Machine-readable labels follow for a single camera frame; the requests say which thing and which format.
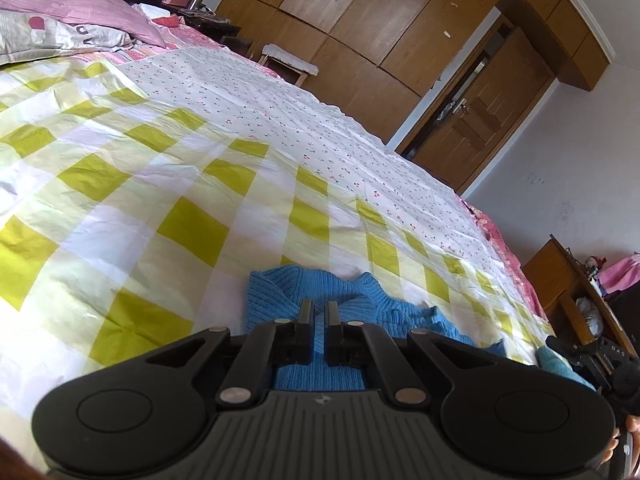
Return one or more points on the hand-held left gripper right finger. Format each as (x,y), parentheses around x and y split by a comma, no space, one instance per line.
(331,322)

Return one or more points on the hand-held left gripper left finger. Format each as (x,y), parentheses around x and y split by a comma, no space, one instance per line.
(306,322)

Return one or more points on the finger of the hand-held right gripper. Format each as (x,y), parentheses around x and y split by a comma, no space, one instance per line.
(565,347)

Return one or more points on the blue knitted striped sweater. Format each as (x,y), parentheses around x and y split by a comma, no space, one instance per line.
(280,292)

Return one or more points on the person's right hand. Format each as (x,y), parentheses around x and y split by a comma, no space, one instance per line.
(620,440)

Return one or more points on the teal cloth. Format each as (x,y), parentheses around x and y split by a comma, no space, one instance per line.
(560,365)

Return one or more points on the wooden shelf unit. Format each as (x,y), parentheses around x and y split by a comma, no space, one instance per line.
(560,280)

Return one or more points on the pink item on shelf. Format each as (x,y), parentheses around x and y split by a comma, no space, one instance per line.
(622,275)

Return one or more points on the checkered and floral bed cover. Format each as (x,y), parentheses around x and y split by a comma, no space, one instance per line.
(175,160)

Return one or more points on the wooden door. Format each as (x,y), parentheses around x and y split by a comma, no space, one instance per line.
(480,115)

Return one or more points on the small cushioned stool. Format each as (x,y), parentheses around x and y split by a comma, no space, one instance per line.
(290,62)

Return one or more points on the wooden wardrobe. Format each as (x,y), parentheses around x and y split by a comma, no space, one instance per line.
(375,15)

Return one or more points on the dark wooden nightstand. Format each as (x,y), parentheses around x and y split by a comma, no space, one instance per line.
(212,22)

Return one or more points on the white printed pillow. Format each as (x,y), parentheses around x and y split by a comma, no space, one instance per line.
(55,35)

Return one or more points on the pink pillow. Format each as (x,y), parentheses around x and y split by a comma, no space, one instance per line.
(75,0)

